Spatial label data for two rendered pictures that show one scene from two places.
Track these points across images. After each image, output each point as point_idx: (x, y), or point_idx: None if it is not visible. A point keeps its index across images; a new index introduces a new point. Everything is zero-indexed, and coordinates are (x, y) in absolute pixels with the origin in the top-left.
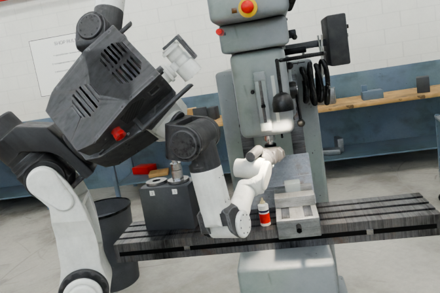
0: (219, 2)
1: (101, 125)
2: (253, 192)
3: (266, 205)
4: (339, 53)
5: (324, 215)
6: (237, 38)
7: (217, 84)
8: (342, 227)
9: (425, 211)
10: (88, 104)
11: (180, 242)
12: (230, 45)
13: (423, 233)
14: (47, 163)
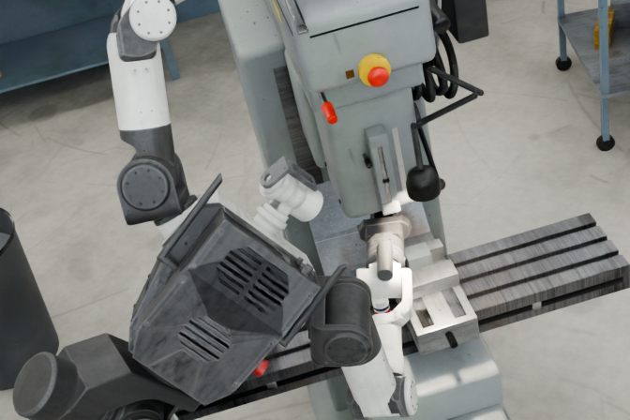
0: (324, 65)
1: (241, 369)
2: (400, 329)
3: (386, 299)
4: (472, 23)
5: (467, 287)
6: (340, 89)
7: (242, 74)
8: (499, 308)
9: (607, 261)
10: (212, 343)
11: (261, 382)
12: (329, 101)
13: (606, 291)
14: (136, 413)
